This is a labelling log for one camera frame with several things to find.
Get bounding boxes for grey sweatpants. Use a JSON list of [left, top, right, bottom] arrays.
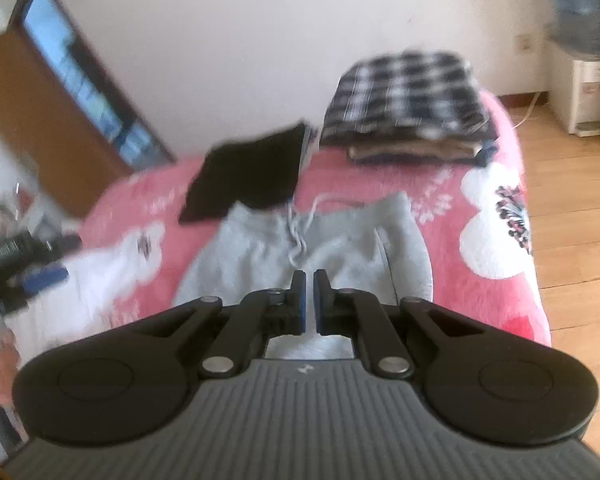
[[172, 192, 435, 361]]

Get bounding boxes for nightstand clutter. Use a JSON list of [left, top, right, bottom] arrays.
[[0, 180, 48, 233]]

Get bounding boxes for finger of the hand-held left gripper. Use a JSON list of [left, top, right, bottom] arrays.
[[32, 234, 83, 261], [21, 266, 70, 295]]

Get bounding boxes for white bedside cabinet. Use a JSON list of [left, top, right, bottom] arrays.
[[546, 40, 600, 137]]

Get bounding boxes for black folded garment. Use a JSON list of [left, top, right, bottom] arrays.
[[178, 119, 308, 225]]

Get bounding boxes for pink floral blanket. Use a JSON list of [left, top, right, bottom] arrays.
[[17, 92, 552, 361]]

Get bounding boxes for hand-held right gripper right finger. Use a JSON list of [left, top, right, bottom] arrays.
[[314, 269, 486, 380]]

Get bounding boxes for dark framed window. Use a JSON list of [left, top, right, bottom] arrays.
[[9, 0, 177, 171]]

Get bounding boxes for light blue folded garment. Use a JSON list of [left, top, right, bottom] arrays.
[[298, 124, 322, 173]]

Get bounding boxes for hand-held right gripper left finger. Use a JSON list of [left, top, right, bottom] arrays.
[[132, 270, 308, 379]]

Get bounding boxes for white power cable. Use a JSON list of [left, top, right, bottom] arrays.
[[509, 91, 550, 130]]

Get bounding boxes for stack of folded clothes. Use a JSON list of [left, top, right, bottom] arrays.
[[322, 50, 491, 140]]

